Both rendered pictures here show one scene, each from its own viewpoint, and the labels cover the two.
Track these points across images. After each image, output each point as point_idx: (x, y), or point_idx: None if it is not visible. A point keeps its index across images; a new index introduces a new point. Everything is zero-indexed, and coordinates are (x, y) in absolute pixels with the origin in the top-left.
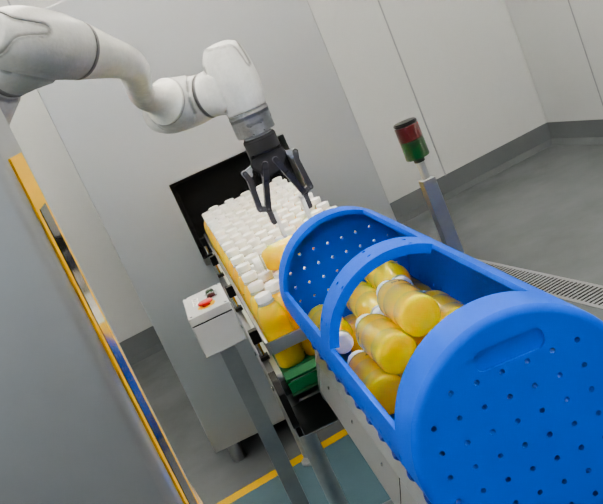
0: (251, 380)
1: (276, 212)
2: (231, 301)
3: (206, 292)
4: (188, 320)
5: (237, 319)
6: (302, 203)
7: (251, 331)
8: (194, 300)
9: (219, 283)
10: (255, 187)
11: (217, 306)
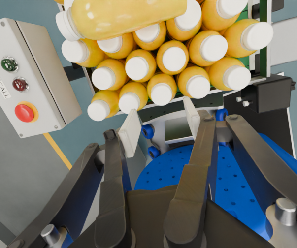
0: (81, 77)
1: (134, 151)
2: None
3: (5, 70)
4: (19, 137)
5: (72, 119)
6: (191, 127)
7: (76, 67)
8: None
9: (6, 22)
10: (88, 210)
11: (49, 131)
